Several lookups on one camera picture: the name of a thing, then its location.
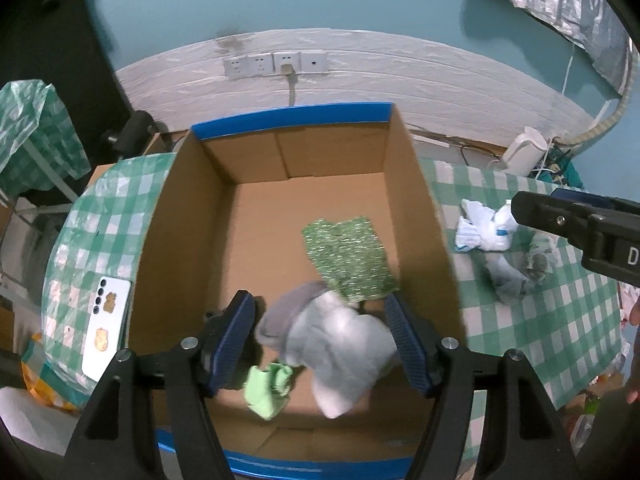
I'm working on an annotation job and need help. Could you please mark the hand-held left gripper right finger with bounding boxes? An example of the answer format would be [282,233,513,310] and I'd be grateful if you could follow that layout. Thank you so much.
[384,292,583,480]

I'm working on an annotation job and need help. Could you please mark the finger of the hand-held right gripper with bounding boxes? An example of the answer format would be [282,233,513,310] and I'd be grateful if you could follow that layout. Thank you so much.
[550,187,633,211]
[511,190,593,257]

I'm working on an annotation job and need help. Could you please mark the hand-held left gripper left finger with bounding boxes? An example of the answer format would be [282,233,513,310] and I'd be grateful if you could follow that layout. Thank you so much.
[62,290,257,480]

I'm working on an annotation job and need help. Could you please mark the light green sock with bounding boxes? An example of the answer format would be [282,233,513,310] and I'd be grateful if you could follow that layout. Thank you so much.
[243,362,295,422]

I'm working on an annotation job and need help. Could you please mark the white blue-striped sock bundle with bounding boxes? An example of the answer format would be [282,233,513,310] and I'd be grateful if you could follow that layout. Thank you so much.
[454,198,520,254]

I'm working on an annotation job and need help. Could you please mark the green sequin cloth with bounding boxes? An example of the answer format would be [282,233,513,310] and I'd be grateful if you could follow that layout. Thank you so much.
[301,216,399,303]

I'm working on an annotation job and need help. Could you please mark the blue cardboard box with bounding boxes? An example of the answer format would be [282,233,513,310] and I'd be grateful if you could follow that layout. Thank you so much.
[127,101,468,478]

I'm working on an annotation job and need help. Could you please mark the white electric kettle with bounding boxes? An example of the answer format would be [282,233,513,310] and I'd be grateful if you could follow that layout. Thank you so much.
[502,126,548,178]

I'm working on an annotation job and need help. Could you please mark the green checked tablecloth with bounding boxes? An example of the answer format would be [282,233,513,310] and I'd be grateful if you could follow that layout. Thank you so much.
[42,152,623,461]

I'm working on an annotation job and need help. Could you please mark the white smartphone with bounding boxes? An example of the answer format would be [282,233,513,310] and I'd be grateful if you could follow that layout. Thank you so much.
[82,276,132,382]

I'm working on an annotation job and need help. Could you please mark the silver tarp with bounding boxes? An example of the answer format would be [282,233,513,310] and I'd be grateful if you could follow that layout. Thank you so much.
[450,0,633,96]

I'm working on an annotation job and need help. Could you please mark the orange patterned bag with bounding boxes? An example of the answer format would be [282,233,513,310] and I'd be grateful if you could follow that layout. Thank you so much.
[20,332,71,408]

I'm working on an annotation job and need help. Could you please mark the black cylinder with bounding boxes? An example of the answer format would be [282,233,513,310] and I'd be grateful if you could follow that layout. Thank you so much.
[102,110,156,161]

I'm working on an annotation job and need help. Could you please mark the green checked plastic sheet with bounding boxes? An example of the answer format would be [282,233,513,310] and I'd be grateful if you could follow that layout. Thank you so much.
[0,79,93,196]

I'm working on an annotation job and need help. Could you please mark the beige braided hose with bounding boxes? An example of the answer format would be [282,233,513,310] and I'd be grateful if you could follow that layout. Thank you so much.
[560,55,636,146]

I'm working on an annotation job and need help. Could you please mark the white hanging cord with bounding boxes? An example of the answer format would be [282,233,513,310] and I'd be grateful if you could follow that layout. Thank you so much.
[560,40,576,96]

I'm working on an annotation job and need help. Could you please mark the beige plug cable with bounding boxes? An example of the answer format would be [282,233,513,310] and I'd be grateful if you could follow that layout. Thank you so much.
[281,63,297,108]

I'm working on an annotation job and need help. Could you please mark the white wall socket panel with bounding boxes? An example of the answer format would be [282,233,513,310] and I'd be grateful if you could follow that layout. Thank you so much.
[222,50,331,79]

